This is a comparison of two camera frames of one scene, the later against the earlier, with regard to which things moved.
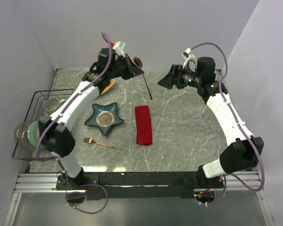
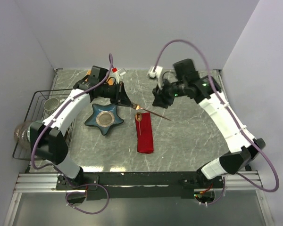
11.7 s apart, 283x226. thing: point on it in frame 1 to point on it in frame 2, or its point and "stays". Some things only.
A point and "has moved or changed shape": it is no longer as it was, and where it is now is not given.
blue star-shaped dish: (104, 117) stays
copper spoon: (138, 62) to (138, 117)
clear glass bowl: (20, 135) stays
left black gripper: (133, 70) to (121, 97)
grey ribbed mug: (51, 105) stays
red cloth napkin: (143, 125) has moved or changed shape
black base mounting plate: (140, 185) stays
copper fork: (90, 140) to (137, 107)
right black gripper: (174, 77) to (159, 98)
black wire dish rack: (43, 104) stays
